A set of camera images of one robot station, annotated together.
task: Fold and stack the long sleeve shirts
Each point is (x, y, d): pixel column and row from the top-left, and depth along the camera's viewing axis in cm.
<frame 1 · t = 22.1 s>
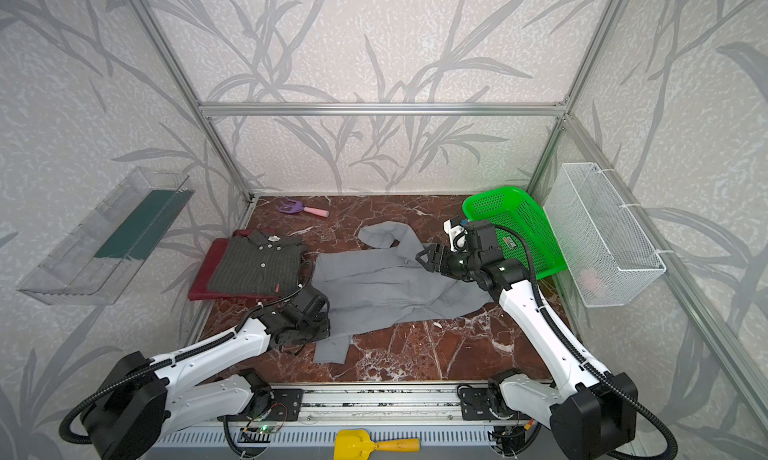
left hand: (333, 320, 85), fingers closed
right hand: (424, 250, 77), fingers open
grey long sleeve shirt: (370, 290, 93), point 3 cm above the table
green plastic basket: (508, 207, 116), point 2 cm above the table
dark striped folded shirt: (259, 262, 96), point 6 cm above the table
purple pink toy rake: (297, 206, 121), on the table

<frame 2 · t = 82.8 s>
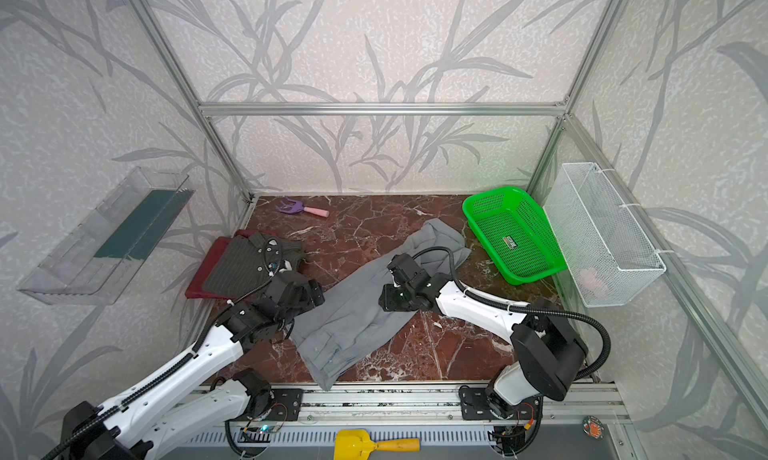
left hand: (316, 283, 81), fingers open
right hand: (382, 291, 84), fingers open
grey long sleeve shirt: (350, 324, 87), point 2 cm above the table
the other named things where they were.

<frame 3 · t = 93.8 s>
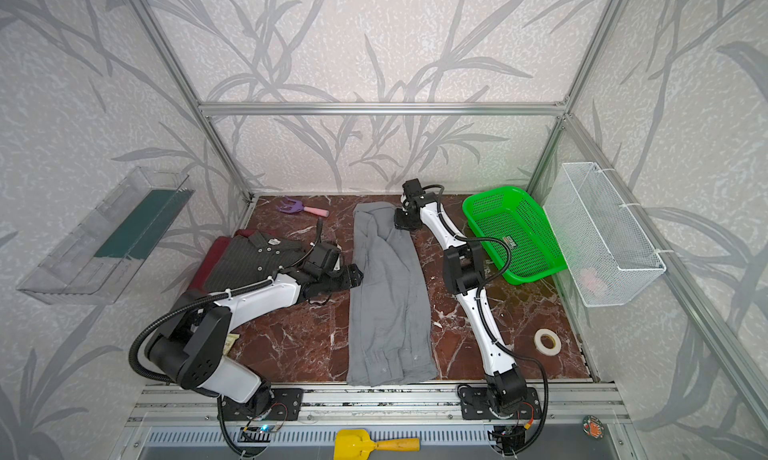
left hand: (359, 269, 91), fingers open
right hand: (398, 216, 110), fingers closed
grey long sleeve shirt: (390, 334, 85), point 2 cm above the table
white tape roll: (542, 348, 84), on the table
the other named things where they were.

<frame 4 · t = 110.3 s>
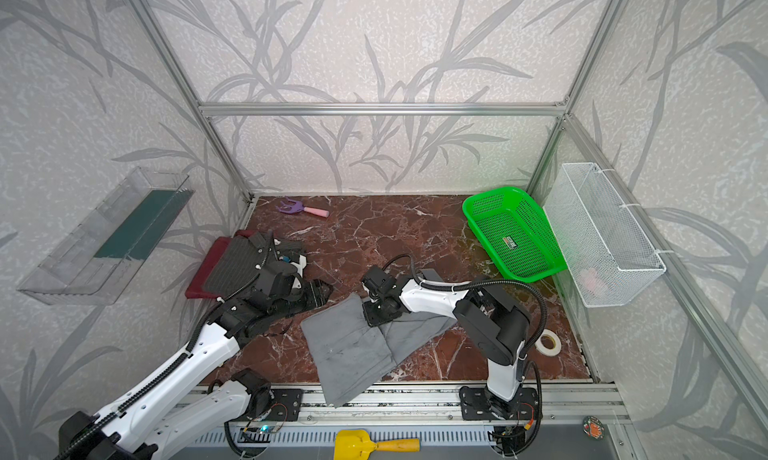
left hand: (330, 282, 78), fingers open
right hand: (369, 309, 88), fingers closed
grey long sleeve shirt: (350, 355, 81), point 3 cm above the table
the other named things where they were.

